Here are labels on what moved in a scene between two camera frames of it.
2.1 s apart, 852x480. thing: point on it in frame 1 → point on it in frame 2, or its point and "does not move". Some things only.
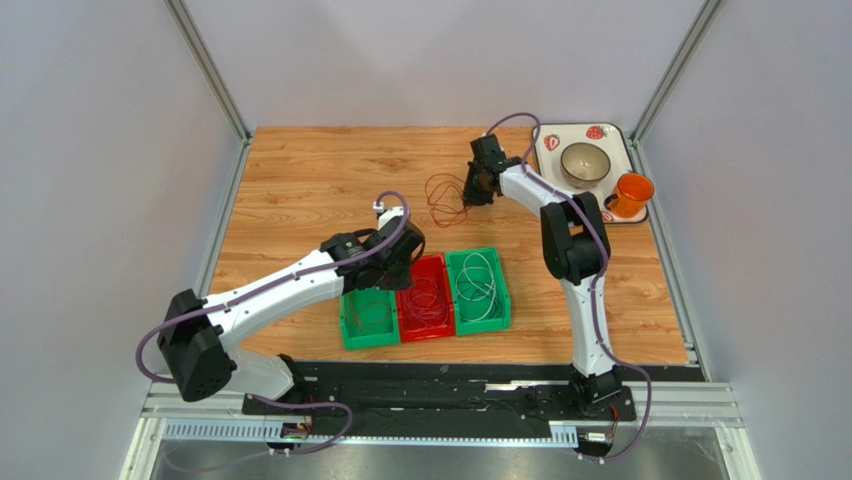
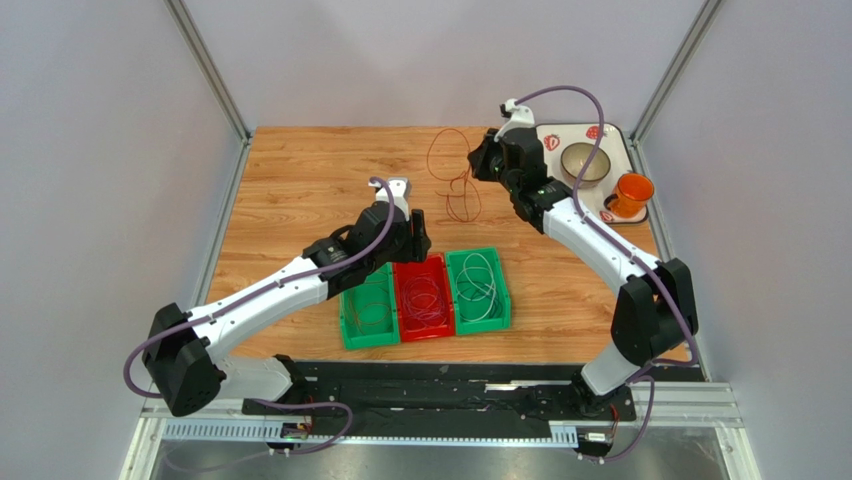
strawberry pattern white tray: [553, 141] does not move
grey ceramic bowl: [584, 164] does not move
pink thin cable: [423, 304] does not move
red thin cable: [445, 193] → [466, 180]
